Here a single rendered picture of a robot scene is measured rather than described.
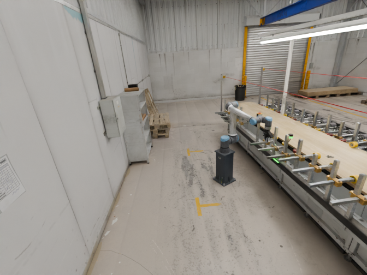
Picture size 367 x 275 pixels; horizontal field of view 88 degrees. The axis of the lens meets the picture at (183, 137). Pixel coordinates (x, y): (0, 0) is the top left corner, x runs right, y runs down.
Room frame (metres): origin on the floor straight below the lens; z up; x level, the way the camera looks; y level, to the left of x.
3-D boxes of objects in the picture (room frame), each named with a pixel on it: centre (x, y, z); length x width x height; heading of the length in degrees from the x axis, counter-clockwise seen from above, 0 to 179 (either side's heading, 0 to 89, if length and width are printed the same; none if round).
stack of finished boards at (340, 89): (9.02, -6.97, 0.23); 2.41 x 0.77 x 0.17; 93
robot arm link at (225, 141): (2.98, -0.71, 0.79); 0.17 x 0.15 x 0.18; 119
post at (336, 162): (1.55, -1.45, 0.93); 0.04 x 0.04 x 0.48; 6
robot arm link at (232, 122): (3.07, -0.86, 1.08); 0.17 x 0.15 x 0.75; 119
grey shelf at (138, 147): (4.23, 1.06, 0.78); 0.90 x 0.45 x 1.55; 2
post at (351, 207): (1.30, -1.47, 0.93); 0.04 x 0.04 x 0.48; 6
